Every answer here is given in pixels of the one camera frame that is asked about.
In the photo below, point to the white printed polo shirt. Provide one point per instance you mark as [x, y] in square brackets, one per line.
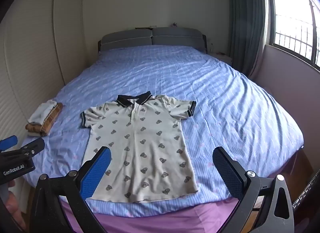
[150, 135]

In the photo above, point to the person's left hand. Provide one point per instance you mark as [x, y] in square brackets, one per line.
[15, 205]

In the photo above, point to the grey padded headboard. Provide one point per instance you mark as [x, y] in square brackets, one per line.
[155, 36]

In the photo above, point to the white nightstand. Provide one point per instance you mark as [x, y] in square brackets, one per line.
[221, 57]

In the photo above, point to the beige wardrobe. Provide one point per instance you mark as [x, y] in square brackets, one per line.
[37, 60]

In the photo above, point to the grey curtain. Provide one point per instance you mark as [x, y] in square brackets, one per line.
[246, 22]

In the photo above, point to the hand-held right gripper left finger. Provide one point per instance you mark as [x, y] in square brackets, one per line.
[97, 170]

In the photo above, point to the barred window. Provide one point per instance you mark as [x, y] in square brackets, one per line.
[292, 22]

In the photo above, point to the small dark figurine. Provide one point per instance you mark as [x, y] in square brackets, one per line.
[174, 24]

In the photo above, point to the dark flat object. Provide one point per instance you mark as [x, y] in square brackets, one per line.
[145, 27]

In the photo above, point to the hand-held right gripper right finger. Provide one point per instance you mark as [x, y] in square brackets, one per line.
[228, 173]

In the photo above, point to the blue checked bed blanket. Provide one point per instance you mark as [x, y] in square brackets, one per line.
[200, 80]

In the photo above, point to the wooden bed frame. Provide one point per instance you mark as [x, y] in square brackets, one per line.
[301, 165]

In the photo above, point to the brown striped folded garment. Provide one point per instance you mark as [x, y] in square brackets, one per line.
[51, 120]

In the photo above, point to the purple bedsheet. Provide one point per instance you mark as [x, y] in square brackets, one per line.
[162, 223]

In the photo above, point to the white folded garment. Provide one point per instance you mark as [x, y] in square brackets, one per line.
[43, 111]

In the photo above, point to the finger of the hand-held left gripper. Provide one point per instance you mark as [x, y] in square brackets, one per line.
[33, 145]
[8, 142]

